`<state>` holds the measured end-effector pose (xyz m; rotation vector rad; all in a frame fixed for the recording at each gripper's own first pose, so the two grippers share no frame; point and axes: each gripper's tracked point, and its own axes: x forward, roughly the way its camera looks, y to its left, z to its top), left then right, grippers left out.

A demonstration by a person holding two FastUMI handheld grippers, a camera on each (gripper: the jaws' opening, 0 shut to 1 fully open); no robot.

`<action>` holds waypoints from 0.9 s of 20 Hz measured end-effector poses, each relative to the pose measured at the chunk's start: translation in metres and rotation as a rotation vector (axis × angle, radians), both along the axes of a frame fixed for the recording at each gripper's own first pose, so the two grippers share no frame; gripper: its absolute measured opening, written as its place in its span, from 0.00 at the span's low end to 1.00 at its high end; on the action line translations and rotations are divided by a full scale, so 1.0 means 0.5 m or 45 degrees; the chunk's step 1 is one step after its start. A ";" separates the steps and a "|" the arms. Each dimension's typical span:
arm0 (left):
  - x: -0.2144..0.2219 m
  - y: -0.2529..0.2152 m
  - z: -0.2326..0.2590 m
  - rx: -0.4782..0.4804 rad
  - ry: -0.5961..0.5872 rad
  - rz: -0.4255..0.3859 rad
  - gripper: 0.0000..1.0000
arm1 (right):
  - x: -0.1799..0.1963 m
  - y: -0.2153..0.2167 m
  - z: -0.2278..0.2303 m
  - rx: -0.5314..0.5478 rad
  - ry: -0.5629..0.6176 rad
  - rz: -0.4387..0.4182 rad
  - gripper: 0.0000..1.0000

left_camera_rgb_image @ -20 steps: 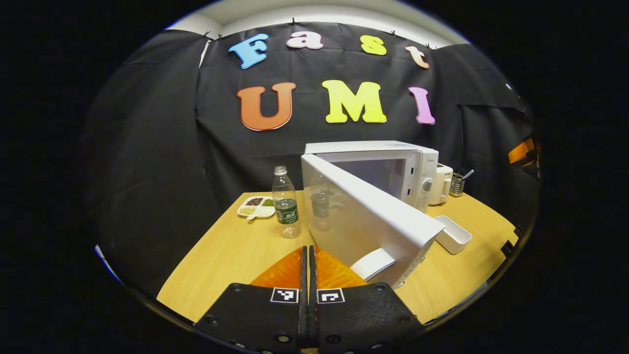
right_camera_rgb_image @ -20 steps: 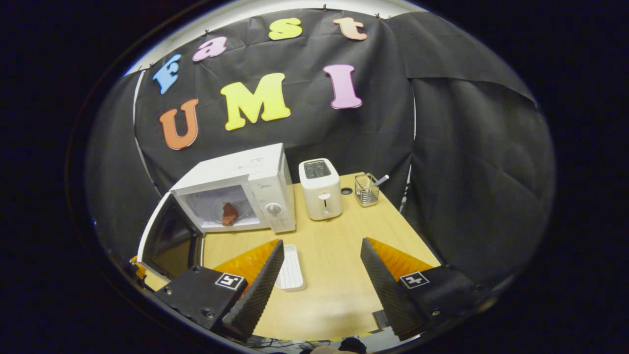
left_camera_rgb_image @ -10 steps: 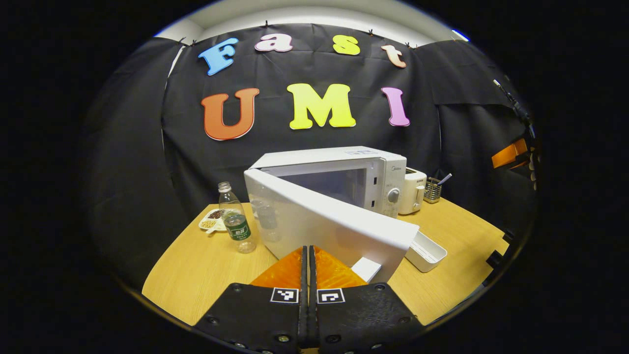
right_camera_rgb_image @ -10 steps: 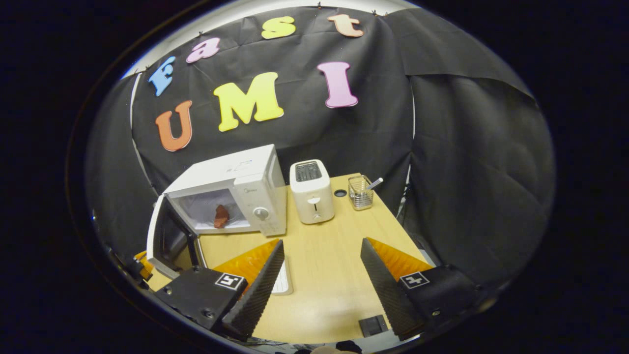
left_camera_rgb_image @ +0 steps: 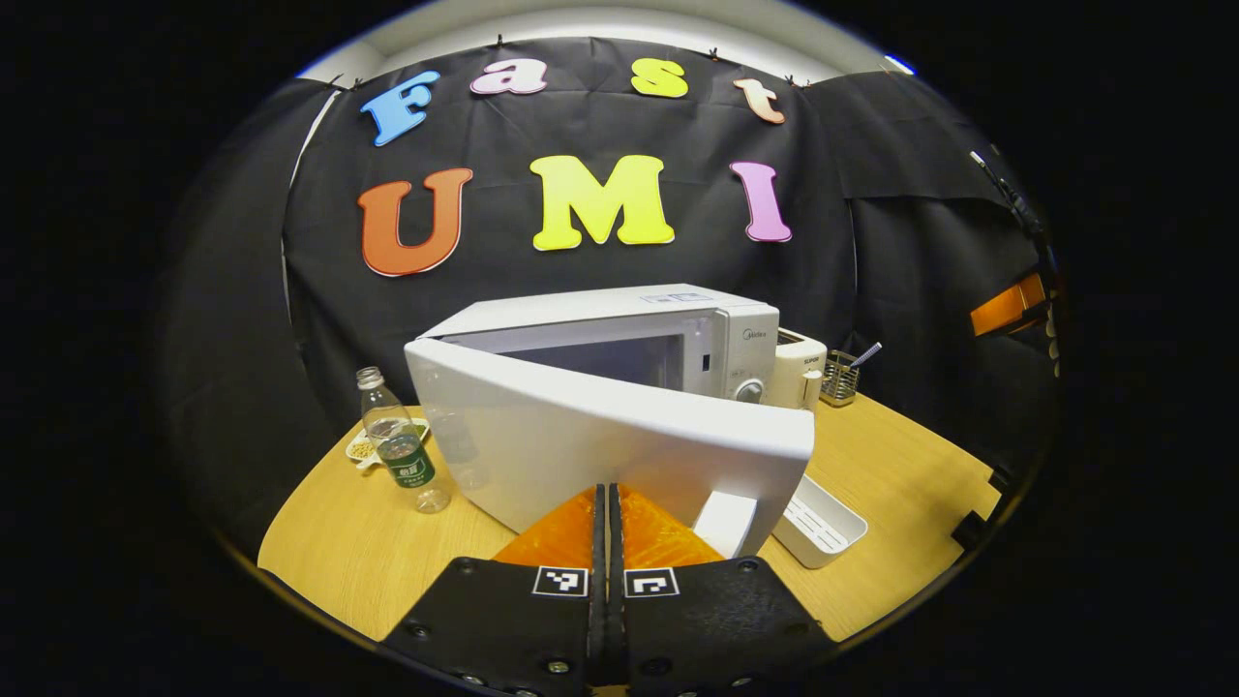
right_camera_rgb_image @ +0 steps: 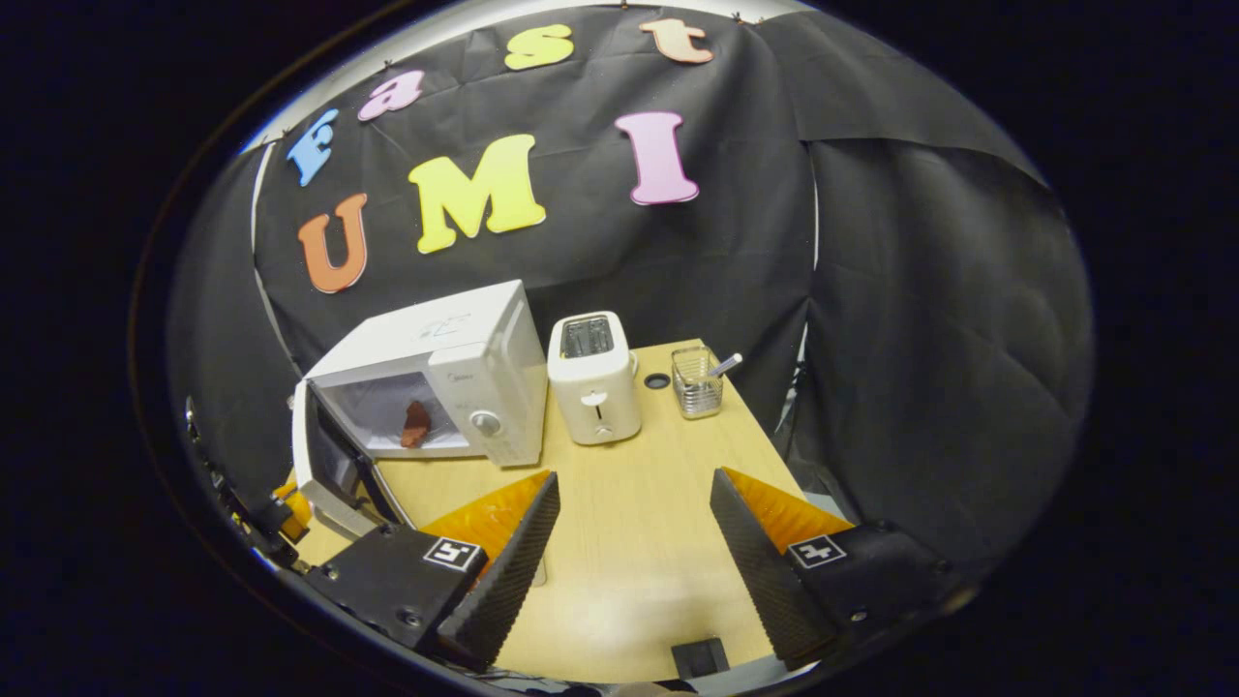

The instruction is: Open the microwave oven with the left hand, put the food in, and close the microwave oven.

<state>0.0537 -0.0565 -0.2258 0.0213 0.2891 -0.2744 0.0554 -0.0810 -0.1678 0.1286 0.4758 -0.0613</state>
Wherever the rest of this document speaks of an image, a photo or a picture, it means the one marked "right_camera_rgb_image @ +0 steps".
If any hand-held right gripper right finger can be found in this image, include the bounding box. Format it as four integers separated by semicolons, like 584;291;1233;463
709;466;969;671

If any white microwave oven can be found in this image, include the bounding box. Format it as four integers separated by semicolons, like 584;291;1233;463
290;280;549;540

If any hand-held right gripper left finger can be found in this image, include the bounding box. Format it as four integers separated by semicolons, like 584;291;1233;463
303;470;562;674

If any white toaster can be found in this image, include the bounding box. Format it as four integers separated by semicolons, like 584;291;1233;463
547;311;643;446

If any black square object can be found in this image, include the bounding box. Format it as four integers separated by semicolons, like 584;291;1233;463
672;637;731;681

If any metal wire utensil holder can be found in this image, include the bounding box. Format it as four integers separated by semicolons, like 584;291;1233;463
671;346;725;420

